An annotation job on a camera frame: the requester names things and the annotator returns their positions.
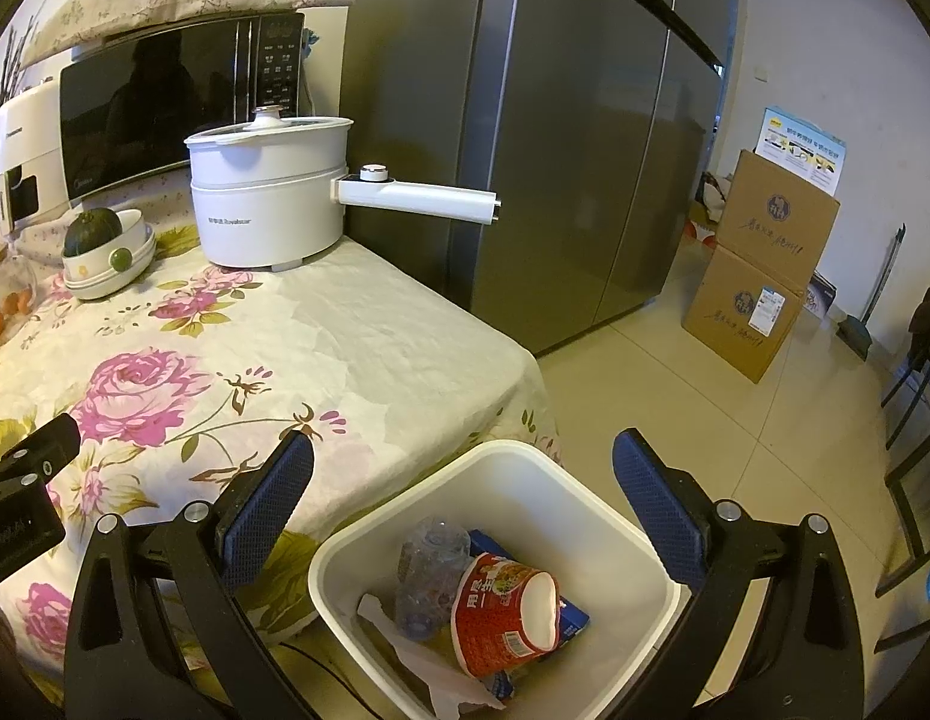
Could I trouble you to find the white trash bin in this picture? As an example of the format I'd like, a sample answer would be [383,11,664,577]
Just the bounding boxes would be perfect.
[309,440,680,718]

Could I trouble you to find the broom with dustpan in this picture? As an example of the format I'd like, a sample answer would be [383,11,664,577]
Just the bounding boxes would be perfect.
[836,224,908,361]

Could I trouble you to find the stacked white bowls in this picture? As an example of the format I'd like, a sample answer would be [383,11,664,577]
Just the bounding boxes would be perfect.
[63,208,156,301]

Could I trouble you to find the white appliance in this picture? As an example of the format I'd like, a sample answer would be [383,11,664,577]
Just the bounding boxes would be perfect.
[0,76,70,236]

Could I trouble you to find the clear bag of oranges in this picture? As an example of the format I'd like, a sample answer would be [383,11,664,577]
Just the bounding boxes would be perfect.
[0,252,37,346]

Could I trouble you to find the lower cardboard box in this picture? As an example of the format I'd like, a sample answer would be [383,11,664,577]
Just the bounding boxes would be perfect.
[683,247,805,383]

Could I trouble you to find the small green fruit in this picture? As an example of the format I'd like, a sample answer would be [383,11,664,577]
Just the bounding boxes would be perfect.
[109,247,133,273]

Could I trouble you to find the upper cardboard box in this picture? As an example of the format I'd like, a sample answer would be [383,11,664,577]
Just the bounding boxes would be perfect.
[717,151,839,293]

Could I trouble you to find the black microwave oven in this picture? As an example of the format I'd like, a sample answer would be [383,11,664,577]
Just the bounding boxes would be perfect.
[60,11,305,200]

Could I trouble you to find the blue white poster box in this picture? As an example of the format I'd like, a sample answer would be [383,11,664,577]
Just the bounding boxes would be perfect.
[755,107,847,197]

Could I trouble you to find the floral tablecloth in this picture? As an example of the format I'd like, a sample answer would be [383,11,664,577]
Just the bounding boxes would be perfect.
[0,195,559,674]

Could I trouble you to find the red instant noodle cup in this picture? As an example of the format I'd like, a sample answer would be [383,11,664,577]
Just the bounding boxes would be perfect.
[450,551,563,681]

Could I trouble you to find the clear crushed plastic bottle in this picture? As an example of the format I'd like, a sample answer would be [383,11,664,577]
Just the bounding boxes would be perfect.
[394,517,470,642]

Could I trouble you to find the white electric cooking pot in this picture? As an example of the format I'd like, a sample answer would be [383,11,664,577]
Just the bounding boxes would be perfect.
[185,106,499,270]

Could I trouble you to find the dark green squash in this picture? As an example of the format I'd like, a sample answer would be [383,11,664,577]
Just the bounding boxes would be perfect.
[63,208,124,259]

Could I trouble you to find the black chair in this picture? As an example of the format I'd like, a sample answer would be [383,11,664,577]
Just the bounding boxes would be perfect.
[871,294,930,653]

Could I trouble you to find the grey refrigerator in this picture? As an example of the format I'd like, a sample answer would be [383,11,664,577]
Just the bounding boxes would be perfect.
[340,0,730,353]

